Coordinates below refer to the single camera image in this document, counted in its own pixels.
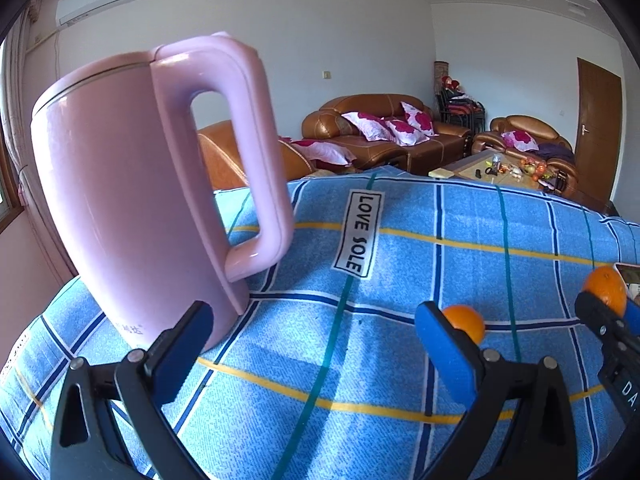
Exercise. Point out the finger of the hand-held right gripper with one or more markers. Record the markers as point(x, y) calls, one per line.
point(600, 322)

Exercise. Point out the pink snack box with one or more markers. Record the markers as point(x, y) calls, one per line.
point(630, 275)

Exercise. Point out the pink electric kettle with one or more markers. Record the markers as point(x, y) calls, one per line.
point(125, 185)

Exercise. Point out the white magenta floral pillow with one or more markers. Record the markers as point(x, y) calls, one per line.
point(520, 141)
point(367, 126)
point(402, 132)
point(417, 117)

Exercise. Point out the stacked black chairs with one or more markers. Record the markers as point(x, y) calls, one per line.
point(460, 110)

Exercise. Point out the red plush toy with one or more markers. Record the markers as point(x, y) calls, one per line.
point(452, 84)

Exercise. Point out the blue plaid tablecloth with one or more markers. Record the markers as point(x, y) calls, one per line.
point(410, 275)

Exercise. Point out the pile of assorted fruit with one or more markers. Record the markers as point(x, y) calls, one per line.
point(525, 167)

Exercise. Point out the wooden coffee table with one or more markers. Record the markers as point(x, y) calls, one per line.
point(457, 166)

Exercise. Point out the brown leather armchair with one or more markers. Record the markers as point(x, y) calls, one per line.
point(530, 122)
point(220, 160)

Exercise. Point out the orange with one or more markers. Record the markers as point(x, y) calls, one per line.
point(467, 321)
point(605, 286)

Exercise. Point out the brown leather sofa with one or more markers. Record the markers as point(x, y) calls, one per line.
point(442, 146)

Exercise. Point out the purple cloth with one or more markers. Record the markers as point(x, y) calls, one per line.
point(555, 150)

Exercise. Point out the brown wooden door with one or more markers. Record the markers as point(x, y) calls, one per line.
point(597, 150)

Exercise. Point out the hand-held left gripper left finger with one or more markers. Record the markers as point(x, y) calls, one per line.
point(180, 357)

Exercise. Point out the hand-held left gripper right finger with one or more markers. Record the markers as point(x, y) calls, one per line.
point(442, 350)

